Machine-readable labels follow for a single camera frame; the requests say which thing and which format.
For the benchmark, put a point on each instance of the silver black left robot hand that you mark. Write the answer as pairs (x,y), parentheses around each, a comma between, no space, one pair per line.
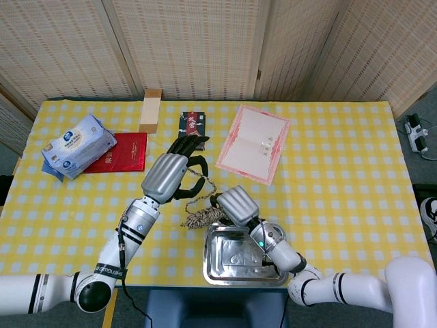
(164,177)

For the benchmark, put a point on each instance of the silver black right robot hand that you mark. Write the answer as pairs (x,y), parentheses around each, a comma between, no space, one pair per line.
(237,205)

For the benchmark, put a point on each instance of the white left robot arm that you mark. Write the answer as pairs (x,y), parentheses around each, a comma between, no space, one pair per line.
(140,218)

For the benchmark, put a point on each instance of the blue robot base seat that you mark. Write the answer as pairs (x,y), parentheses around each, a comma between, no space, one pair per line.
(215,309)

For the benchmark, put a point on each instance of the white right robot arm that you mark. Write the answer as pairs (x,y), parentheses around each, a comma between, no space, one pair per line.
(358,290)

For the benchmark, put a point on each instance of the red certificate booklet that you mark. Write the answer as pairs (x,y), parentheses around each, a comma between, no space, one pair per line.
(126,153)

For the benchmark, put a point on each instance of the dark box with red print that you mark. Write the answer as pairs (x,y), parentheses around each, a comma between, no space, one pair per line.
(191,123)

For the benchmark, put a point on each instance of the pink bordered paper certificate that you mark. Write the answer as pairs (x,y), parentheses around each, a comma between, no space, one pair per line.
(252,143)

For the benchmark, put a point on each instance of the silver metal tray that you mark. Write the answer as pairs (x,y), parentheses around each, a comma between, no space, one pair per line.
(235,270)

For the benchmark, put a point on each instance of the small wooden block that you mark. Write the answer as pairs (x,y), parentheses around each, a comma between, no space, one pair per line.
(150,111)

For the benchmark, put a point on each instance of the blue white tissue pack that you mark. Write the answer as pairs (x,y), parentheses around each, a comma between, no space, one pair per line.
(78,147)

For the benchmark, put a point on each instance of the yellow white checkered tablecloth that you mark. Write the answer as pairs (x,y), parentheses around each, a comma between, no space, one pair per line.
(341,171)

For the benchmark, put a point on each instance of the woven bamboo screen panel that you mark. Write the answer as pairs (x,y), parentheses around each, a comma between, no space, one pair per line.
(13,123)
(385,51)
(191,44)
(293,51)
(61,48)

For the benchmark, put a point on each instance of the yellow floor tape strip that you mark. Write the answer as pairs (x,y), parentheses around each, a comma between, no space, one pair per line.
(108,319)

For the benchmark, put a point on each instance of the white power strip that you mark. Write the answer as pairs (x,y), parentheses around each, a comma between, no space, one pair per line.
(416,135)

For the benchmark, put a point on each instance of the black white sneaker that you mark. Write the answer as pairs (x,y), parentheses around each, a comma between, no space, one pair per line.
(430,215)

